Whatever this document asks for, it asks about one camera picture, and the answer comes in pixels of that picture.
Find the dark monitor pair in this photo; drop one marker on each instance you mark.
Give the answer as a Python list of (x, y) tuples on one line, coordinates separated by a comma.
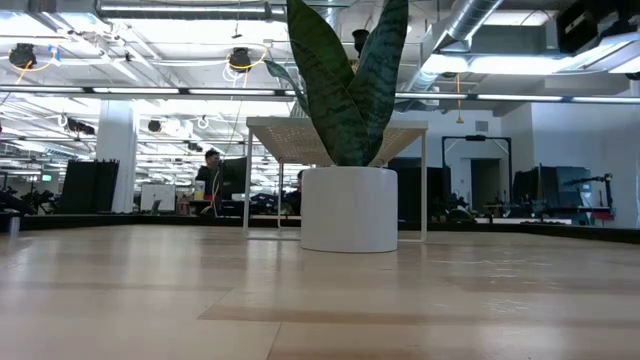
[(555, 185)]

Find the green plant in white pot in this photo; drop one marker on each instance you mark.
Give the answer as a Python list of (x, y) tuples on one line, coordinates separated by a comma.
[(350, 210)]

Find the black gantry frame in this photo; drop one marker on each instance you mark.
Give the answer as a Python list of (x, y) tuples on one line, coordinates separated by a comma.
[(476, 138)]

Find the white building column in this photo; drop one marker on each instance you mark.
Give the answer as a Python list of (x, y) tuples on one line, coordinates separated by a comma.
[(117, 155)]

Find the white perforated metal shelf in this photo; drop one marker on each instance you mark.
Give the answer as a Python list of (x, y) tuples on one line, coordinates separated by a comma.
[(280, 140)]

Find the black background robot arm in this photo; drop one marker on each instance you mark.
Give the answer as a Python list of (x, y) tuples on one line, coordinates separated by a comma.
[(607, 187)]

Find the black desk monitor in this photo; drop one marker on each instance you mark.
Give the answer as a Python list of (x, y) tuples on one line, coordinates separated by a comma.
[(234, 177)]

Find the tall gold candlestick holder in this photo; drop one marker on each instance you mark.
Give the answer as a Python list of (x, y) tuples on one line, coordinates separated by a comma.
[(355, 65)]

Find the tall black candlestick holder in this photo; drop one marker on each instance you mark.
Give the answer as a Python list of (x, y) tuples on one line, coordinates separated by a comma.
[(360, 39)]

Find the silver ventilation duct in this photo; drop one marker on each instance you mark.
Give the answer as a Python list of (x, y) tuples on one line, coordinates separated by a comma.
[(470, 20)]

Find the black aluminium table frame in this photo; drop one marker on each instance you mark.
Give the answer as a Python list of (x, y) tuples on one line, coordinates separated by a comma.
[(100, 220)]

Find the white board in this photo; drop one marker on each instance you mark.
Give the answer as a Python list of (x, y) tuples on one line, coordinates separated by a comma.
[(157, 197)]

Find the black partition panel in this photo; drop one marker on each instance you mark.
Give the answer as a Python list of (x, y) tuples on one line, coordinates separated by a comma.
[(90, 187)]

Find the person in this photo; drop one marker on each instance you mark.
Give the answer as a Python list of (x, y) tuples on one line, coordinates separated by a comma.
[(295, 197), (210, 172)]

